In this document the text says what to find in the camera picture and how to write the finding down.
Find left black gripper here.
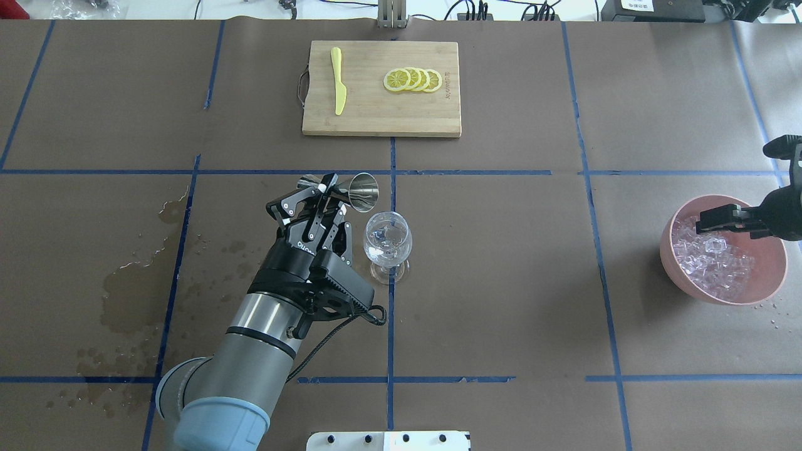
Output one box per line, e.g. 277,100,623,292
248,174,353,295

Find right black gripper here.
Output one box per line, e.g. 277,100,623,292
695,185,801,242

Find steel jigger cup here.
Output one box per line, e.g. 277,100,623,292
323,172,379,213

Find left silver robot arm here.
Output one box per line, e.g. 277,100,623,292
157,172,378,450

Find ice cubes pile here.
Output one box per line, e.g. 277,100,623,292
670,216,754,302

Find clear wine glass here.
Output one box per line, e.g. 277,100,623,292
363,211,414,286

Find pink bowl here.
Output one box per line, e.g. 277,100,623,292
659,195,789,306

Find bamboo cutting board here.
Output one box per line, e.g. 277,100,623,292
303,40,463,139

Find yellow plastic knife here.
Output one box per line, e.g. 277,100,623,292
330,48,347,115

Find lemon slices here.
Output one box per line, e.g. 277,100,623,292
383,66,444,93

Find black box device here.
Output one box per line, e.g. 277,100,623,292
600,1,706,23

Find clear plastic bag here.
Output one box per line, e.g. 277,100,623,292
49,1,128,20

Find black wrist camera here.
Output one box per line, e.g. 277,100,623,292
309,249,387,326

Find aluminium frame post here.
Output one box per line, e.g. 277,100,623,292
377,0,409,29

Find white pedestal column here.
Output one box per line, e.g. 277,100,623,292
306,430,472,450

